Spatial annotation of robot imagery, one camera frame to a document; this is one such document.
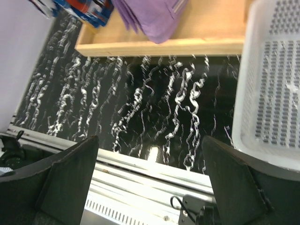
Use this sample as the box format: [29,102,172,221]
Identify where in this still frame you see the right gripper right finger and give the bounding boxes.
[202,136,300,225]

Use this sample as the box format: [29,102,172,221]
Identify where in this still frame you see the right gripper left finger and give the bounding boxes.
[0,136,99,225]

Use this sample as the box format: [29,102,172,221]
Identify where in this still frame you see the blue patterned trousers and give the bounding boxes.
[30,0,114,28]

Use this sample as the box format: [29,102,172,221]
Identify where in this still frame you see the purple trousers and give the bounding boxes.
[112,0,188,44]

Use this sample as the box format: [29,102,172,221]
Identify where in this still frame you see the white plastic basket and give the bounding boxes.
[232,0,300,171]

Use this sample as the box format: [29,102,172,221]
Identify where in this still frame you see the black marble pattern mat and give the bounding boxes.
[14,13,240,174]

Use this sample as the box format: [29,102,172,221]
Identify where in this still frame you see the wooden clothes rack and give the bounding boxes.
[75,0,252,57]

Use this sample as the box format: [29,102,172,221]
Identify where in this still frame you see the white slotted cable duct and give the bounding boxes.
[80,199,179,225]

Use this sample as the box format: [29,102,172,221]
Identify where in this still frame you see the aluminium mounting rail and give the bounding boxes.
[1,129,216,215]

